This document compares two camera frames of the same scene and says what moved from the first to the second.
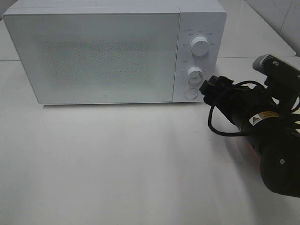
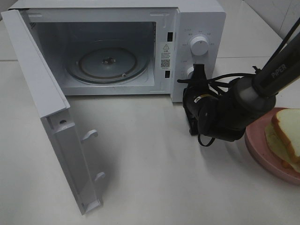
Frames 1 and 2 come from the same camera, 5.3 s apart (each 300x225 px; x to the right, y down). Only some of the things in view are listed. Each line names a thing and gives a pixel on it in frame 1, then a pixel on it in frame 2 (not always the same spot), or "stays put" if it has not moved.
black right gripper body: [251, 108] -> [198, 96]
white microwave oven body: [85, 52] stays put
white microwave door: [98, 58] -> [55, 112]
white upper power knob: [200, 46] stays put
